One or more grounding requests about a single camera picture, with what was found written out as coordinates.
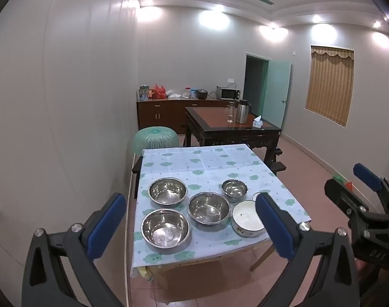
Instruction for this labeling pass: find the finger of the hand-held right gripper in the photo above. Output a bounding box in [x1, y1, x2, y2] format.
[353, 163, 389, 202]
[324, 178, 371, 221]

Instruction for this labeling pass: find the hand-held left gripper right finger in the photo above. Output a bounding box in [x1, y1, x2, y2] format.
[256, 192, 363, 307]

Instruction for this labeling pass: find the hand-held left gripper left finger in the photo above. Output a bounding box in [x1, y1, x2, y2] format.
[21, 193, 128, 307]

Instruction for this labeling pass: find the white enamel bowl with print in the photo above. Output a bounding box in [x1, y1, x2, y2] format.
[230, 200, 268, 238]

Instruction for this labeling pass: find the small steel bowl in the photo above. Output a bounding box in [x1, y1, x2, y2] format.
[221, 179, 248, 203]

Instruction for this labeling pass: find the large steel bowl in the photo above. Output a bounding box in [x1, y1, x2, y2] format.
[187, 192, 231, 227]
[141, 209, 192, 255]
[148, 177, 188, 208]

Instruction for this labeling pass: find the orange green toy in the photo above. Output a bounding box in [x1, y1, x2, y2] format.
[332, 174, 353, 189]

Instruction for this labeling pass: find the white pipe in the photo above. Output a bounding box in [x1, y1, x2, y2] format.
[126, 153, 137, 307]

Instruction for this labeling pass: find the black chair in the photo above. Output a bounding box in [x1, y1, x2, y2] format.
[132, 155, 144, 199]

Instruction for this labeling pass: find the cloud print tablecloth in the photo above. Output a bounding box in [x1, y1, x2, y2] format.
[130, 144, 313, 279]

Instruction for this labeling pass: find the striped window curtain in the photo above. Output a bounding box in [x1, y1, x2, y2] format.
[305, 45, 355, 127]

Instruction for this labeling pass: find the green door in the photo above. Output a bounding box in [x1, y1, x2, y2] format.
[265, 61, 292, 128]

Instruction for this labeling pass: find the steel thermos jug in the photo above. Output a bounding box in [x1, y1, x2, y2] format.
[235, 100, 253, 125]

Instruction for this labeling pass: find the dark wooden table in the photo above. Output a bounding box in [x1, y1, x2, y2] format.
[185, 106, 283, 175]

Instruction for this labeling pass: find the brown sideboard cabinet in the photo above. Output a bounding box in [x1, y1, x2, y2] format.
[137, 98, 246, 135]

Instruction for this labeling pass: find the microwave oven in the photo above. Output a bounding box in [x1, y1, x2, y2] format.
[216, 86, 241, 100]

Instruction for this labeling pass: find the green door frame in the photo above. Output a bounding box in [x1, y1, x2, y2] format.
[244, 53, 271, 109]

